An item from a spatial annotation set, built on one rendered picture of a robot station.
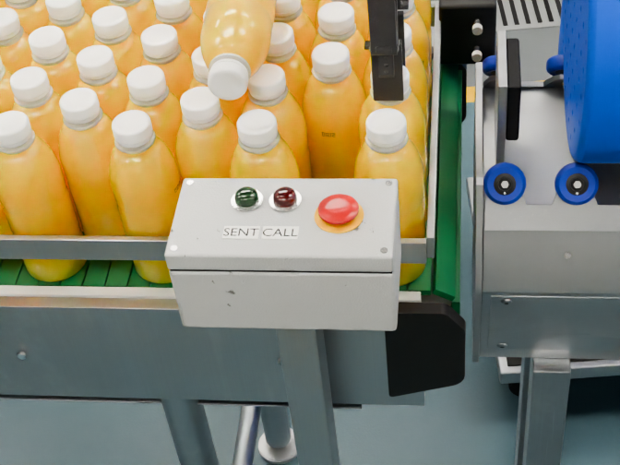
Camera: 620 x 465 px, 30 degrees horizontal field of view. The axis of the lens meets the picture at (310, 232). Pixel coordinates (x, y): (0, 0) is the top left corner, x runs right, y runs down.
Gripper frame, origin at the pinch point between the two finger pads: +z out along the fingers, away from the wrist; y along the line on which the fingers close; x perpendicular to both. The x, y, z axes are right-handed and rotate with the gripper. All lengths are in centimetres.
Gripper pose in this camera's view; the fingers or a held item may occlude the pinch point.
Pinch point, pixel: (388, 57)
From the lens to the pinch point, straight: 115.6
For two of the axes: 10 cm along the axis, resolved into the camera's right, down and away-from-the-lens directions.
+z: 0.9, 7.0, 7.1
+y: 1.0, -7.1, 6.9
